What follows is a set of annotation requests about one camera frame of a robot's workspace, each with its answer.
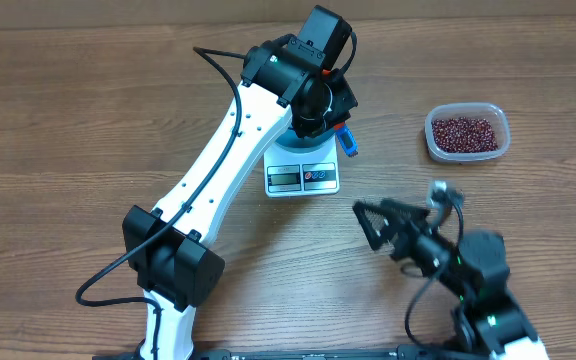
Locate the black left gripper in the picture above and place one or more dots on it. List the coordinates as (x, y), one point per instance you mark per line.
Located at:
(347, 102)

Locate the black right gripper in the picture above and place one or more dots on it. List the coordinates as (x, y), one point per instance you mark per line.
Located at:
(411, 225)

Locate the red measuring scoop blue handle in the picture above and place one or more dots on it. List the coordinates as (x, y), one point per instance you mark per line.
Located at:
(346, 139)

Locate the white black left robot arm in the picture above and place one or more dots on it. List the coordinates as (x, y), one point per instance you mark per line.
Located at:
(288, 115)

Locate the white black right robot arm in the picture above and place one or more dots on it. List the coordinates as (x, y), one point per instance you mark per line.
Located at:
(488, 322)

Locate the teal plastic bowl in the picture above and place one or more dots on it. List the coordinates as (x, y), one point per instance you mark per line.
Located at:
(292, 142)

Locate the white digital kitchen scale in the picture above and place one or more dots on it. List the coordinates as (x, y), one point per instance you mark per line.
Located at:
(301, 171)

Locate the clear container of red beans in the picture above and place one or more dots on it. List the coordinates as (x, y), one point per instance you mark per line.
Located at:
(467, 132)

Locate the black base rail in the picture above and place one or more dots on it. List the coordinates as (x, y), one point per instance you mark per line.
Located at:
(401, 352)

